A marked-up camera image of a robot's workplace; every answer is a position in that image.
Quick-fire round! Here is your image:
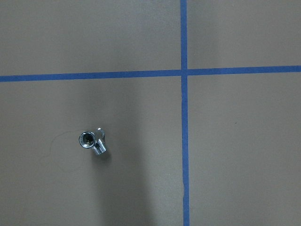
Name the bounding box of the chrome elbow pipe fitting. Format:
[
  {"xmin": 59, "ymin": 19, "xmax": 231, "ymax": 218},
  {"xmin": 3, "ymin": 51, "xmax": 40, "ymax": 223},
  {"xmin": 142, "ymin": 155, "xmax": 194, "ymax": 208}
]
[{"xmin": 79, "ymin": 128, "xmax": 107, "ymax": 156}]

